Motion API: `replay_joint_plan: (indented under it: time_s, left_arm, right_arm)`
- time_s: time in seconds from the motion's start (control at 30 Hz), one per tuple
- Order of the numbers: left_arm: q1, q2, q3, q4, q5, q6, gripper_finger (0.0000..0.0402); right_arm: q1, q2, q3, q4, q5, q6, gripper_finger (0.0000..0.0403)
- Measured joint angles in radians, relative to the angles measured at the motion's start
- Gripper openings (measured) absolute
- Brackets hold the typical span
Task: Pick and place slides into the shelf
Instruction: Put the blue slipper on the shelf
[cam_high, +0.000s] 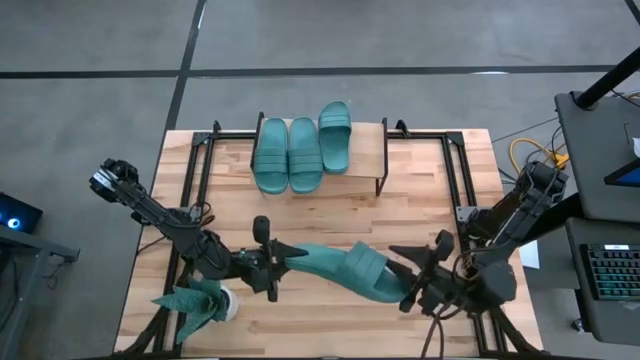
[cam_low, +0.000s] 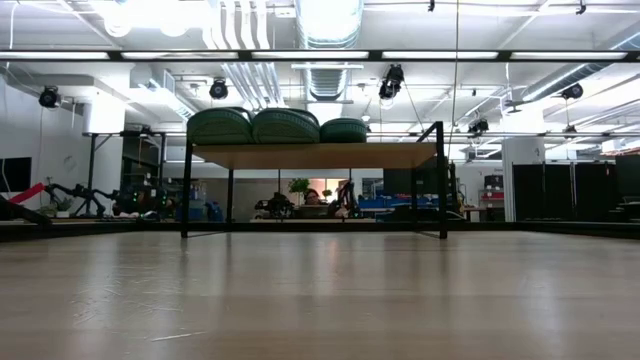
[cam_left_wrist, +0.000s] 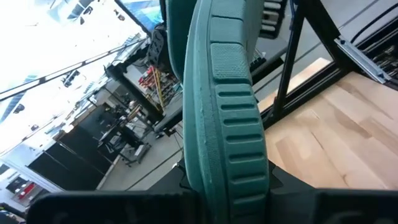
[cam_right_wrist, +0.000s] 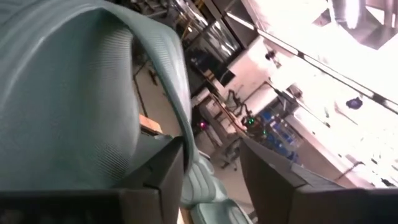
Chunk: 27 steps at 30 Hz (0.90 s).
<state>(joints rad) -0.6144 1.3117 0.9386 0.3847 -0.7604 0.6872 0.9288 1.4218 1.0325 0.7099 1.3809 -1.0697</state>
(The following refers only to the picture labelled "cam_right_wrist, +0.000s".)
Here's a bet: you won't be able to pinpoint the silver ceiling ventilation duct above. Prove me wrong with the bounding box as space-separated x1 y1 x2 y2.
329 0 398 50

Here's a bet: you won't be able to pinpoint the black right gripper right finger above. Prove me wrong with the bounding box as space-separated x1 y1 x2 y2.
239 138 398 224

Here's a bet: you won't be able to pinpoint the blue storage bins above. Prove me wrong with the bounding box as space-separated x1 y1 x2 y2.
261 110 300 156

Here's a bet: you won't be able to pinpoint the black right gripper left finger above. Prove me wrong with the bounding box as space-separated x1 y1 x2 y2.
0 136 185 224

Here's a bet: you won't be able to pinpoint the black round ceiling camera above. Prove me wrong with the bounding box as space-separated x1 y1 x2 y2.
345 96 364 110

